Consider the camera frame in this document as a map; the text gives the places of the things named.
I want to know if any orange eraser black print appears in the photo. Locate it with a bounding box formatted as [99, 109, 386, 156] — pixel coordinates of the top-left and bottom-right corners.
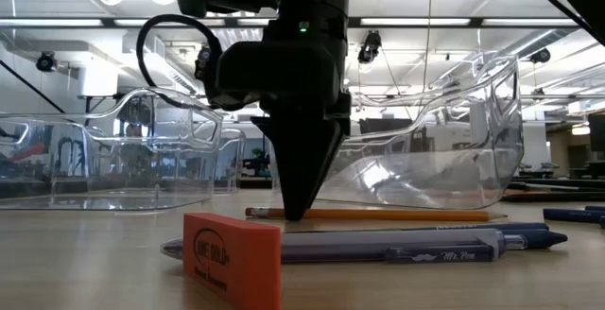
[181, 212, 284, 310]

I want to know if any long ceiling light bar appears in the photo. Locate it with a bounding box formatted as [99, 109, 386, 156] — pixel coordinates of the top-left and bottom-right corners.
[0, 15, 587, 28]

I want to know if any dark blue pen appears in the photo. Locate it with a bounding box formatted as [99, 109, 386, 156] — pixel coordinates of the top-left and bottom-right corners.
[542, 207, 605, 224]
[495, 228, 570, 250]

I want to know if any clear plastic bin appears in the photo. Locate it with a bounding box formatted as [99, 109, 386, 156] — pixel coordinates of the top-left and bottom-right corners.
[84, 124, 248, 196]
[0, 87, 224, 213]
[315, 56, 525, 211]

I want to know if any grey translucent retractable pen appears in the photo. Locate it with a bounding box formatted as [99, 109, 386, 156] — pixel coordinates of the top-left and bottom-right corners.
[159, 228, 529, 265]

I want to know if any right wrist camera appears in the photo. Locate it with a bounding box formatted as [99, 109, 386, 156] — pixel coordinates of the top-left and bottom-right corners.
[207, 40, 281, 112]

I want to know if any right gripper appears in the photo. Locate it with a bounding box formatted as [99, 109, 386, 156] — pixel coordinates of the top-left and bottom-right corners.
[250, 16, 354, 222]

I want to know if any black ceiling spotlight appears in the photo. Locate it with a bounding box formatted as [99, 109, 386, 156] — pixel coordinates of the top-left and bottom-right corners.
[195, 44, 213, 68]
[35, 50, 59, 74]
[356, 29, 383, 65]
[528, 47, 552, 64]

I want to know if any orange pencil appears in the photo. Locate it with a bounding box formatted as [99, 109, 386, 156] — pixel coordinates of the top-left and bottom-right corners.
[244, 207, 510, 223]

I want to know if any black slim pen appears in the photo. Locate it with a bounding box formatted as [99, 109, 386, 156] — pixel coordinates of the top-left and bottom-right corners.
[302, 222, 551, 233]

